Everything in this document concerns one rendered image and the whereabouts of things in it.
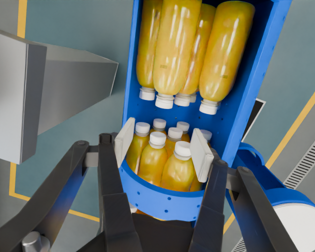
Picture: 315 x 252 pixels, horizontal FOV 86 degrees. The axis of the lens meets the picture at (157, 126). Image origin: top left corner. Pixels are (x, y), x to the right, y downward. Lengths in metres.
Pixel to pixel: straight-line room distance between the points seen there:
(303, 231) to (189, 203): 0.57
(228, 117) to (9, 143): 0.63
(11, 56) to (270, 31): 0.54
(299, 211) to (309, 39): 1.38
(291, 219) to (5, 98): 0.96
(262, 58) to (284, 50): 1.44
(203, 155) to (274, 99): 1.65
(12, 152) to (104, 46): 1.14
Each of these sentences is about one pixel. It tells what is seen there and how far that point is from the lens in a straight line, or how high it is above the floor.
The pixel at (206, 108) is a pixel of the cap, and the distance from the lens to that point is 0.39.
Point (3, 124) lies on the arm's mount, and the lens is 0.64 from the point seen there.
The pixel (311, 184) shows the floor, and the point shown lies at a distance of 2.43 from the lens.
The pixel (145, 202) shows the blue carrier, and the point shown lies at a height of 1.22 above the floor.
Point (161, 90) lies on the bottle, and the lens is 0.35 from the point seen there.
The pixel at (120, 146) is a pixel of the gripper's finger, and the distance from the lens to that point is 0.16.
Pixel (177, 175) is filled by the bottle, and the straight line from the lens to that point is 0.37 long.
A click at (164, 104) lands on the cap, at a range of 0.36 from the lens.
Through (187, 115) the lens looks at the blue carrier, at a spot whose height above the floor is 0.96.
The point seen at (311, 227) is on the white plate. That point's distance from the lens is 0.88.
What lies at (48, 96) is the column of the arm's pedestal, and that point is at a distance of 0.77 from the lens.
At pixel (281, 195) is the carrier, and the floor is 1.00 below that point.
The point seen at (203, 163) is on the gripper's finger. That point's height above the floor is 1.36.
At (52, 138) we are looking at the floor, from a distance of 1.99.
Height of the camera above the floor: 1.50
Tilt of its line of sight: 70 degrees down
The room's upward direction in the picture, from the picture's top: 172 degrees counter-clockwise
